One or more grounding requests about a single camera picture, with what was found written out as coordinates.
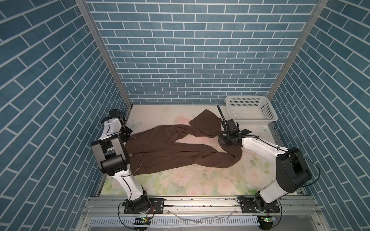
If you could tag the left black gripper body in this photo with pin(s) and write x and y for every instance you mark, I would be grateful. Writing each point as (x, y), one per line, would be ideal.
(124, 134)

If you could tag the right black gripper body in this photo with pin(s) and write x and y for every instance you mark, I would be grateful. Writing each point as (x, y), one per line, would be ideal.
(224, 139)

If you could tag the brown trousers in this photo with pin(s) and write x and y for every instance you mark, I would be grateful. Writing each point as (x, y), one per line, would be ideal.
(159, 149)

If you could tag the white plastic basket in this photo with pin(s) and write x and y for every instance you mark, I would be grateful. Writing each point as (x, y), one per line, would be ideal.
(250, 110)

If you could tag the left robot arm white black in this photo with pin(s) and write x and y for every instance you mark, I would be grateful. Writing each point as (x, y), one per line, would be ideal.
(113, 159)

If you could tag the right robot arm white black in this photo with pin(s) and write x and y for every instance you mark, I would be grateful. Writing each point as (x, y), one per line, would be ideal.
(292, 170)

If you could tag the left green circuit board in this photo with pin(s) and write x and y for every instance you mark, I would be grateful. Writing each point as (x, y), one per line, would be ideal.
(141, 221)

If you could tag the green circuit board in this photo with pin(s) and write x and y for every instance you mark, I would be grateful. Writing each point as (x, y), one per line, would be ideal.
(141, 221)
(266, 220)

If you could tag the right green circuit board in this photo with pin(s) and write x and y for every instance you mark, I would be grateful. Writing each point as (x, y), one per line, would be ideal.
(266, 220)

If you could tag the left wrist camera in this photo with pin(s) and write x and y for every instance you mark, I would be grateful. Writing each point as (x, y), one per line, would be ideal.
(116, 113)

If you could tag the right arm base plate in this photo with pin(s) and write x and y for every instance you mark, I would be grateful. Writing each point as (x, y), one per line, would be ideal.
(255, 205)

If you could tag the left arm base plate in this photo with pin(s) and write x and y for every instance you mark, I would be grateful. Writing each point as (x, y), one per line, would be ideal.
(153, 205)

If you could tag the aluminium front rail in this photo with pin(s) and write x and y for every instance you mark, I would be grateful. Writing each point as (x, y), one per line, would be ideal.
(107, 206)

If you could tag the white slotted cable duct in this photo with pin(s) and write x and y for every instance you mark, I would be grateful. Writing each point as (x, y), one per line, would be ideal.
(175, 222)

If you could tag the left corner aluminium post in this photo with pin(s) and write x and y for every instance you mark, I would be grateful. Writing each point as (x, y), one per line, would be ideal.
(88, 18)

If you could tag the corner aluminium post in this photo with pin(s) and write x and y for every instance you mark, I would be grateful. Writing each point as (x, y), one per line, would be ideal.
(88, 18)
(313, 18)

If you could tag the right corner aluminium post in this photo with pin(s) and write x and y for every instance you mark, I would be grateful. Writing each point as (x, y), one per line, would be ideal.
(313, 18)

